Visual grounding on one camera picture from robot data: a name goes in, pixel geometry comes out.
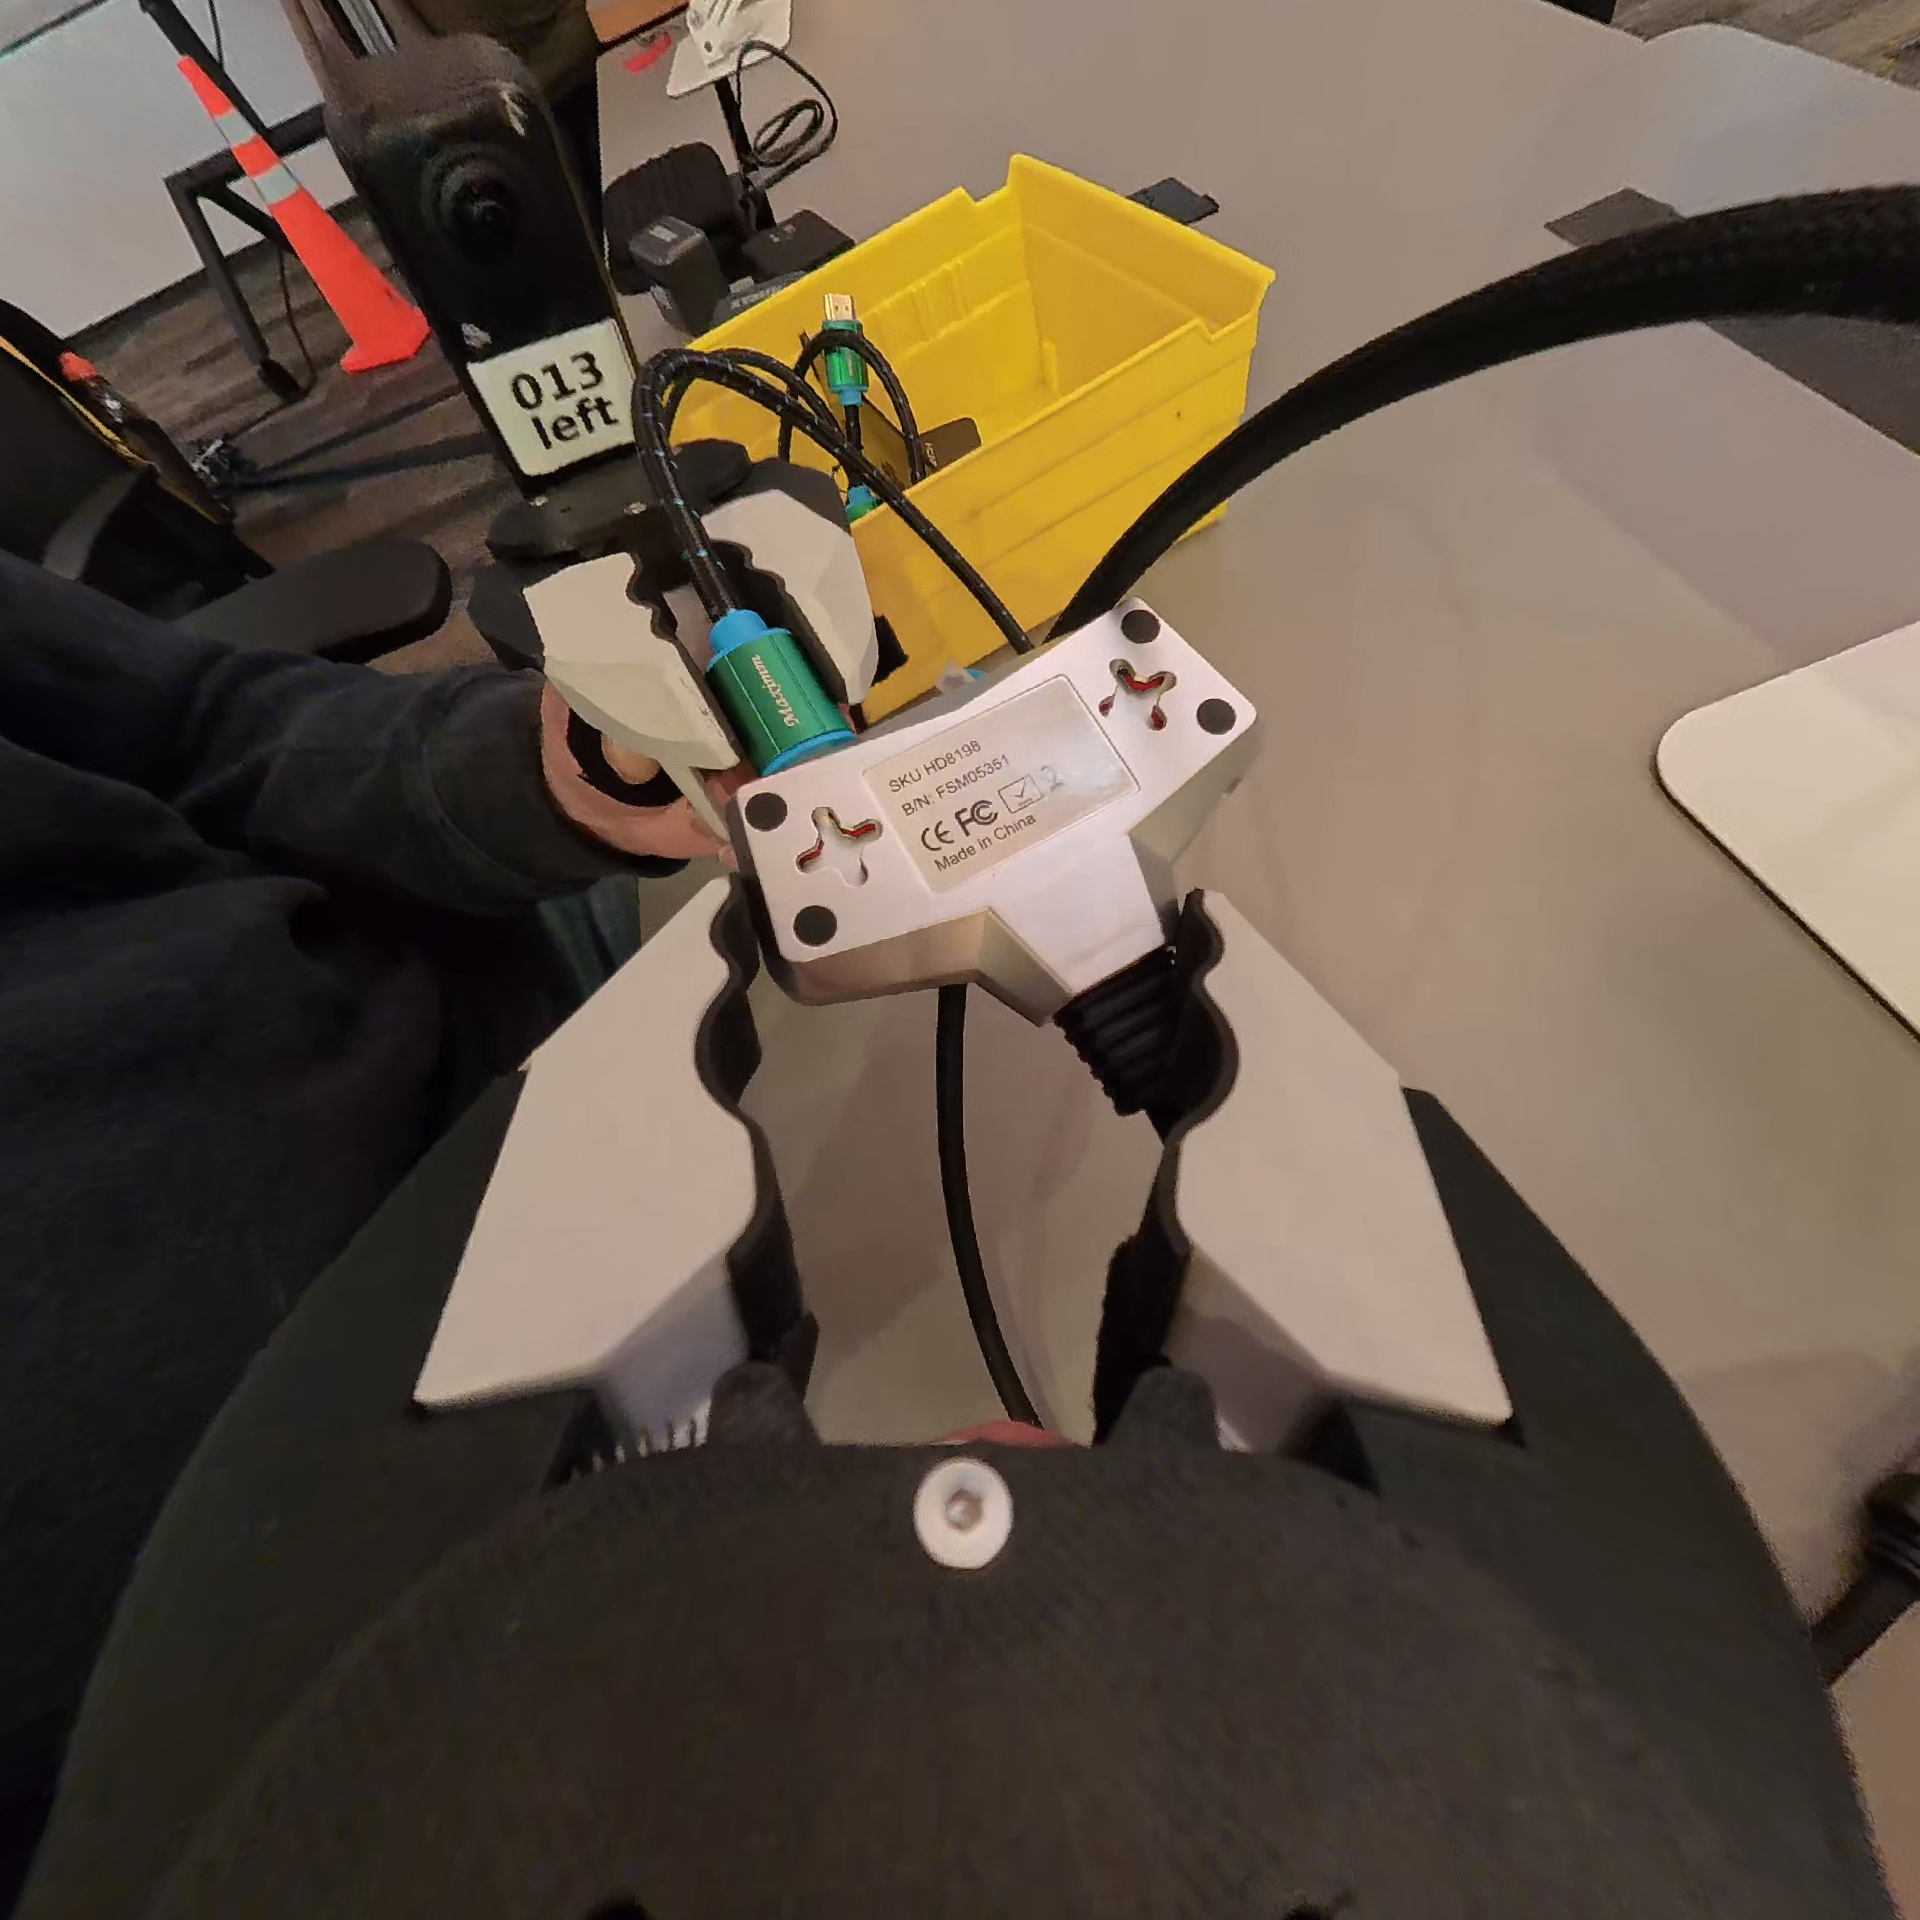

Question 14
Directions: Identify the person's left forearm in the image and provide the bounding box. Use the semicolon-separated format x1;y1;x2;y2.
0;545;664;916

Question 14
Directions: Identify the white tablet stand base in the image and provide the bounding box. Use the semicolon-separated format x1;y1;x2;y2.
1654;622;1920;1040

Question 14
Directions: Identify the black power adapter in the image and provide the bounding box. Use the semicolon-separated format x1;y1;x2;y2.
628;212;730;324

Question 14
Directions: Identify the black chair armrest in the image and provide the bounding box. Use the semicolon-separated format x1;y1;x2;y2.
181;540;456;663

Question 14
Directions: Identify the black bag yellow trim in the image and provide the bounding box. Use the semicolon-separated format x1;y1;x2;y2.
0;297;273;594

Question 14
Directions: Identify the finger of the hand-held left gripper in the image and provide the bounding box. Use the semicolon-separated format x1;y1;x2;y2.
523;550;744;843
696;462;885;705

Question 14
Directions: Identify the orange traffic cone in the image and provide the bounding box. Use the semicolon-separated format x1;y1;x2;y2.
179;56;434;375

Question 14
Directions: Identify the yellow plastic bin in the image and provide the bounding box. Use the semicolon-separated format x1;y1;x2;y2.
669;150;1278;720

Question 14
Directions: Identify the person's dark sweater torso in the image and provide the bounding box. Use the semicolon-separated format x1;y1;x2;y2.
0;841;602;1846

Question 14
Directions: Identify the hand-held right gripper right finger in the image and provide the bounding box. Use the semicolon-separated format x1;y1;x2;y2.
1092;888;1513;1449

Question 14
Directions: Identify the person's left hand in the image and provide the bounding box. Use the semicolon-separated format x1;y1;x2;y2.
542;676;738;864

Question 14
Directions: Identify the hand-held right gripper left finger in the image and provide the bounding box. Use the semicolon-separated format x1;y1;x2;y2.
411;875;824;1420

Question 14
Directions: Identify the person's jeans leg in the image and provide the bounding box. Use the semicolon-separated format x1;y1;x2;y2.
531;872;646;1036

